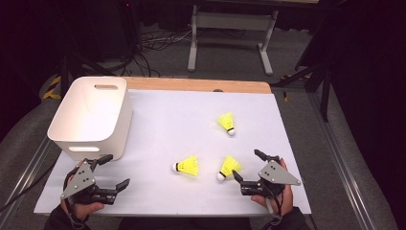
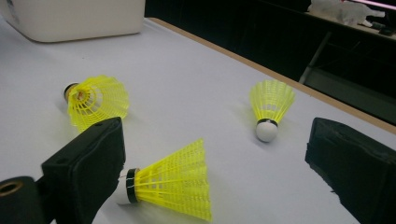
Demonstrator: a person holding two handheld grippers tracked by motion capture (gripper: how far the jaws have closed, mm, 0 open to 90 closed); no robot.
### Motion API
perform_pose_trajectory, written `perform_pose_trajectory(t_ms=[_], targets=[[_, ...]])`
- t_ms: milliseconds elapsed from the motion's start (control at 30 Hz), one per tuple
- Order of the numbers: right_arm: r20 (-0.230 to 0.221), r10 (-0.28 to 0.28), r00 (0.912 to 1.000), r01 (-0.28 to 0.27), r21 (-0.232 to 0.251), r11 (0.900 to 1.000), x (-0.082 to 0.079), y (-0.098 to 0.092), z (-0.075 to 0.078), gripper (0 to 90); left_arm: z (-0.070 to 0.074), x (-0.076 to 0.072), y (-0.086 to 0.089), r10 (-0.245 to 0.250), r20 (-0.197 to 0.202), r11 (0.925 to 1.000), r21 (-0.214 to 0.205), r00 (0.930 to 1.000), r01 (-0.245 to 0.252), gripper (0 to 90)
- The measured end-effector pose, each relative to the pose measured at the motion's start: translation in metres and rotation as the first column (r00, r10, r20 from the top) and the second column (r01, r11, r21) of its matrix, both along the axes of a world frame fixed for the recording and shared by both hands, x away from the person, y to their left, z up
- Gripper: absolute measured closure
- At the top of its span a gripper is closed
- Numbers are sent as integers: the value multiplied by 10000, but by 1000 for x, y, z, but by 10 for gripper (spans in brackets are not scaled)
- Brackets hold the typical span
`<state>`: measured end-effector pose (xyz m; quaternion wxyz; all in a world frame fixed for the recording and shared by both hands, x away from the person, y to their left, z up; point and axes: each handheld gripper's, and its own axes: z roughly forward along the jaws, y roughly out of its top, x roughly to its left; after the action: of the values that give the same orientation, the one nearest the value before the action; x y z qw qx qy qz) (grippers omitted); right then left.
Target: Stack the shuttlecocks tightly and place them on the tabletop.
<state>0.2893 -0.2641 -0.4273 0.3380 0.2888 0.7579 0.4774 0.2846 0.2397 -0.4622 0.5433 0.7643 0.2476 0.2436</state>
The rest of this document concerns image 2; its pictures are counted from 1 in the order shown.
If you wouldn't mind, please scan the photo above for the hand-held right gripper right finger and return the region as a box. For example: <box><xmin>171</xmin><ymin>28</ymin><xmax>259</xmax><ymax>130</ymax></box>
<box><xmin>304</xmin><ymin>117</ymin><xmax>396</xmax><ymax>224</ymax></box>

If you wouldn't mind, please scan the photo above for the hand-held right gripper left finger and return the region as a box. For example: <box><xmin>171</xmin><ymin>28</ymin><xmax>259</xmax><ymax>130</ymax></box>
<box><xmin>40</xmin><ymin>116</ymin><xmax>127</xmax><ymax>224</ymax></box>

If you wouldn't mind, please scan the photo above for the yellow plastic shuttlecock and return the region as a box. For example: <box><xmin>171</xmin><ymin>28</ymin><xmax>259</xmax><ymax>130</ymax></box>
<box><xmin>248</xmin><ymin>78</ymin><xmax>296</xmax><ymax>144</ymax></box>
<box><xmin>64</xmin><ymin>74</ymin><xmax>130</xmax><ymax>133</ymax></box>
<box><xmin>115</xmin><ymin>138</ymin><xmax>213</xmax><ymax>222</ymax></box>

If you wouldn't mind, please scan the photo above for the wooden desk with metal legs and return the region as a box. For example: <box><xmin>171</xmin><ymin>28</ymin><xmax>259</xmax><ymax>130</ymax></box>
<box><xmin>298</xmin><ymin>11</ymin><xmax>396</xmax><ymax>126</ymax></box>

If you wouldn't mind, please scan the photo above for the white plastic bag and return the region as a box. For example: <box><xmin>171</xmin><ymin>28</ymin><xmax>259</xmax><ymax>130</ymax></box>
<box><xmin>308</xmin><ymin>0</ymin><xmax>386</xmax><ymax>26</ymax></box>

